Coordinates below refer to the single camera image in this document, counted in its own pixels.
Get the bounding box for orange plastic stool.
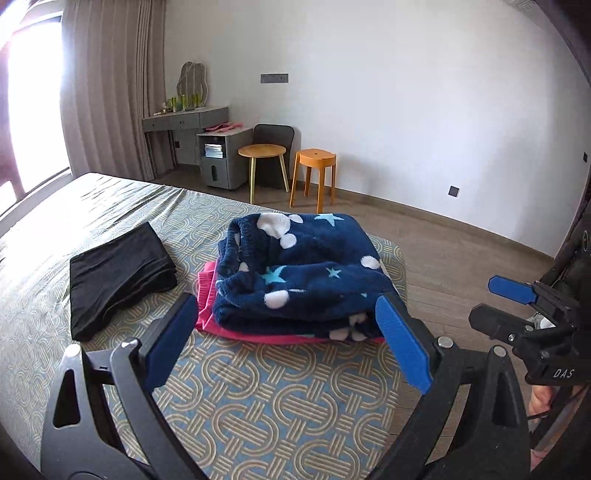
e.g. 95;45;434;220
289;148;337;209

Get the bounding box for irregular frameless mirror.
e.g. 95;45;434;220
178;61;211;105

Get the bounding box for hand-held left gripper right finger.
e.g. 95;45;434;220
369;292;532;480

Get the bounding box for round wooden side table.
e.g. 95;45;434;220
238;143;291;204

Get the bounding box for folded black cloth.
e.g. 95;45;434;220
69;222;179;343

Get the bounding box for folded pink cloth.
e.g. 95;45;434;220
195;260;386;345

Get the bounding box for grey-brown curtain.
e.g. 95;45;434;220
60;0;167;182

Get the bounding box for bed with patterned bedspread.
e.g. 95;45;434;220
0;172;408;480

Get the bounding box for dark chair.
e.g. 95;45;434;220
252;124;296;190

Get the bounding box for grey desk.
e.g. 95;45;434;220
141;106;230;168

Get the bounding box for person's right hand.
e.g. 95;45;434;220
527;382;561;472

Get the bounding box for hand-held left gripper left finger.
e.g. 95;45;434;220
41;292;208;480

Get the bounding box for blue star-print fleece pants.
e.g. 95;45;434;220
212;212;394;343

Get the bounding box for grey rolling cabinet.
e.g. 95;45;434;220
197;127;255;189

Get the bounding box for bright window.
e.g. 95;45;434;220
0;14;73;217

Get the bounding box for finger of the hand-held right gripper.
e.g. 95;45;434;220
468;306;573;358
488;275;580;324

